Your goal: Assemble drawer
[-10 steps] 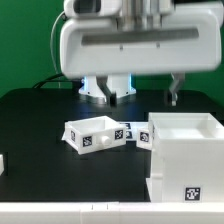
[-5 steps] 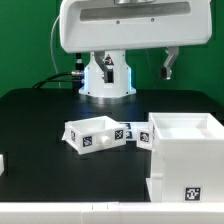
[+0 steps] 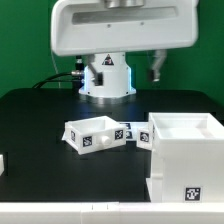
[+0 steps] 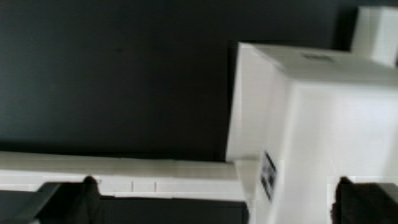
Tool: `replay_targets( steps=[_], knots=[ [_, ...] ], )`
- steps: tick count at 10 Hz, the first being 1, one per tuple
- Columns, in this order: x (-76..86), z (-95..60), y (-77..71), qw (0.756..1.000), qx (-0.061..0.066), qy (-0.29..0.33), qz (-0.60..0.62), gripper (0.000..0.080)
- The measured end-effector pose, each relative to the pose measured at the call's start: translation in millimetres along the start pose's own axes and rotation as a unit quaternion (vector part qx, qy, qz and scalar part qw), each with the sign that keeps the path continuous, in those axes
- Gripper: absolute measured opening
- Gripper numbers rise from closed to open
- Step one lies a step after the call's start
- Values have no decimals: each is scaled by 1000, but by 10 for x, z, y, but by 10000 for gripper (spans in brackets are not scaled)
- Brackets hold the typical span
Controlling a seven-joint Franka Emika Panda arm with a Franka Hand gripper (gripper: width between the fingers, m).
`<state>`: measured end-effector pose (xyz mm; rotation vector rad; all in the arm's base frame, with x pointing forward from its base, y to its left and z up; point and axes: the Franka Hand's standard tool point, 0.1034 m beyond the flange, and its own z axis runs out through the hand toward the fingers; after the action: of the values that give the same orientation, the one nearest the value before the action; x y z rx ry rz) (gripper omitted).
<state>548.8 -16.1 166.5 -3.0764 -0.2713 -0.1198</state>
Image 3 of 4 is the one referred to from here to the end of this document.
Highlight grey camera cable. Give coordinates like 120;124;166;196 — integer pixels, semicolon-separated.
50;53;60;76

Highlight black base cables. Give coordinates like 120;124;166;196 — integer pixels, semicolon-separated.
31;69;84;90

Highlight white drawer box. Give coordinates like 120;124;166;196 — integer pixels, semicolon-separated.
136;128;152;150
62;116;126;155

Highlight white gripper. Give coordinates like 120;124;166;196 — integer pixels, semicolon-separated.
51;0;199;86

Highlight white front barrier rail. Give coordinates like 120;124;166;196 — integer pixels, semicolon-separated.
0;202;224;224

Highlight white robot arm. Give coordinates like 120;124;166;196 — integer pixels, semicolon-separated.
51;0;199;104

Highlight white paper marker sheet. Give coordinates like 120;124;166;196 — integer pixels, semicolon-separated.
62;121;148;141

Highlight white left barrier block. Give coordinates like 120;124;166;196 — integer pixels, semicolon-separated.
0;154;4;176

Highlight black camera on stand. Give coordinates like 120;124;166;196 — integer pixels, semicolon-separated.
75;55;84;71

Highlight white drawer cabinet frame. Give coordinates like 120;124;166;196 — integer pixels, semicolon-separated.
147;113;224;203

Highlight white drawer box front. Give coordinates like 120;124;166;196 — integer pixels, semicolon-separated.
136;128;152;150

